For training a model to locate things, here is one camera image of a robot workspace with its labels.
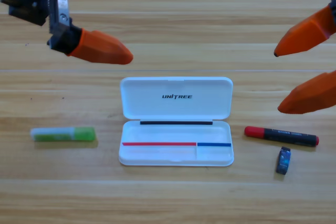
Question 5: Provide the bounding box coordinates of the red and black marker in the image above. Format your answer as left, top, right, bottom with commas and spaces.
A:
244, 126, 320, 147

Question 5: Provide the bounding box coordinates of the dark blue eraser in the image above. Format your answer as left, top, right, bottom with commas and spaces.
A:
276, 146, 292, 175

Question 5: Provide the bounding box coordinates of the white plastic pencil case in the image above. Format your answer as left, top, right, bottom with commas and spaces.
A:
118, 76, 235, 167

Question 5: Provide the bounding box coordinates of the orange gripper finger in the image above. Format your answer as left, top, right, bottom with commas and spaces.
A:
274, 0, 336, 57
277, 70, 336, 115
47, 26, 134, 65

